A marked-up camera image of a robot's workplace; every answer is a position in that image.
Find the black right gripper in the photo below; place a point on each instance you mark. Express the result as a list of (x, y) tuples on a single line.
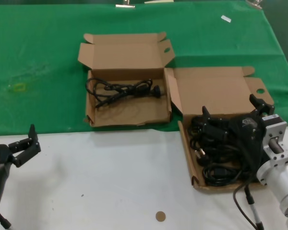
[(248, 134)]

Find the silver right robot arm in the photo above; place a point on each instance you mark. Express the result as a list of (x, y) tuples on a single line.
[(283, 177)]

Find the open brown cardboard box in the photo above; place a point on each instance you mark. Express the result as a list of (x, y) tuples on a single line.
[(211, 91)]

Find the empty open cardboard box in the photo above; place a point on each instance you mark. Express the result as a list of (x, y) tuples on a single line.
[(124, 115)]

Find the green table cloth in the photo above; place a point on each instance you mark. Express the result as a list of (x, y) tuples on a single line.
[(38, 48)]

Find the brown cardboard disc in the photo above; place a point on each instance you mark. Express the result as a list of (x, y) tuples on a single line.
[(160, 216)]

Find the beige flat object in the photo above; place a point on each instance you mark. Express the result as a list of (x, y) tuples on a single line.
[(158, 1)]

